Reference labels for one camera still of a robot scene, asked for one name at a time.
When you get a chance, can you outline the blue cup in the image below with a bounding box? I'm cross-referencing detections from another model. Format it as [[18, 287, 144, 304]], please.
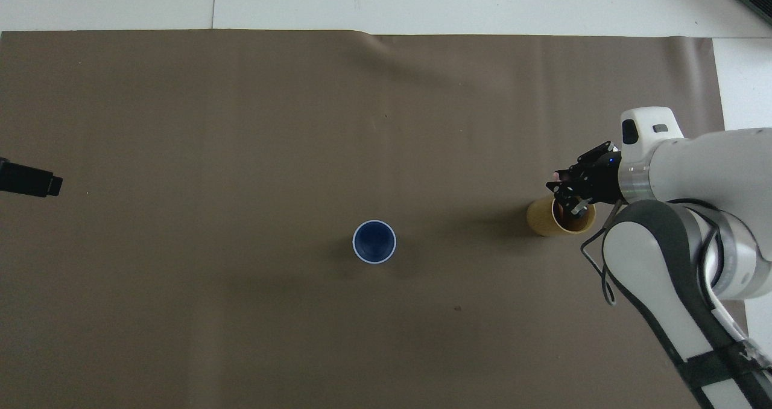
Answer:
[[352, 220, 397, 265]]

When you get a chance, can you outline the tan paper cup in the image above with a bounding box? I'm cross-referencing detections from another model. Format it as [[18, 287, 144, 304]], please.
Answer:
[[527, 194, 596, 237]]

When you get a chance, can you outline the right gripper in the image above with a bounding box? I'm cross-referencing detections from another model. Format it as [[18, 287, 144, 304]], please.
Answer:
[[546, 142, 623, 218]]

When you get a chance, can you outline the black cable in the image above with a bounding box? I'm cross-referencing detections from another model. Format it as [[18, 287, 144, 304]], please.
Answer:
[[580, 201, 623, 306]]

